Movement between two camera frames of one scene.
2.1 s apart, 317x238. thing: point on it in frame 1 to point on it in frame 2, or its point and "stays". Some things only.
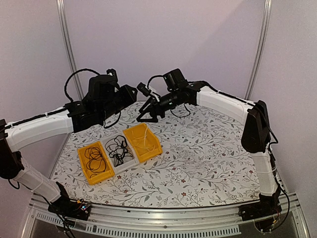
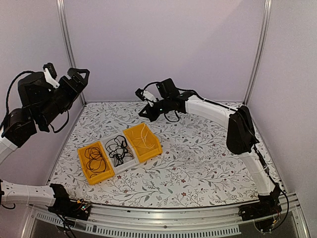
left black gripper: x=130 y=97 to x=74 y=90
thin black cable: x=96 y=162 stays
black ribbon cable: x=117 y=147 stays
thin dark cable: x=117 y=148 stays
